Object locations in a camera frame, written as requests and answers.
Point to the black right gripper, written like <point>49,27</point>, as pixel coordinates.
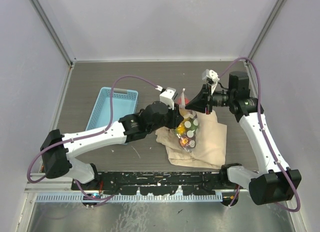
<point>200,102</point>

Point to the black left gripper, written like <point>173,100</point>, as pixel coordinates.
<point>176,118</point>

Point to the clear polka dot zip bag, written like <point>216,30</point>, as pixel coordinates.
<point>188,129</point>

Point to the red fake apple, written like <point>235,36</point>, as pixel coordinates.
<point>181,100</point>

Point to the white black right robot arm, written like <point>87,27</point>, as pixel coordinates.
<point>274,181</point>

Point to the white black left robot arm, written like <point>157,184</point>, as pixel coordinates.
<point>59,151</point>

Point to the beige folded fabric garment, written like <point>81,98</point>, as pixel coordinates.
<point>210,148</point>

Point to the light blue plastic basket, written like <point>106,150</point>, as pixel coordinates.
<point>124,102</point>

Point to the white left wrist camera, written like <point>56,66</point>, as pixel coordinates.
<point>167,96</point>

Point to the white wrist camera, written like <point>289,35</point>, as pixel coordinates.
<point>210,77</point>
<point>167,96</point>

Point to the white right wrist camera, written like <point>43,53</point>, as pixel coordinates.
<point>210,77</point>

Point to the black paint-chipped base rail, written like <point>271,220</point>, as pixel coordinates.
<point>158,183</point>

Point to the light blue slotted cable duct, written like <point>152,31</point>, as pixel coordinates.
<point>178,197</point>

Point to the aluminium frame rail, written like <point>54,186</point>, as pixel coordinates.
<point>50,21</point>

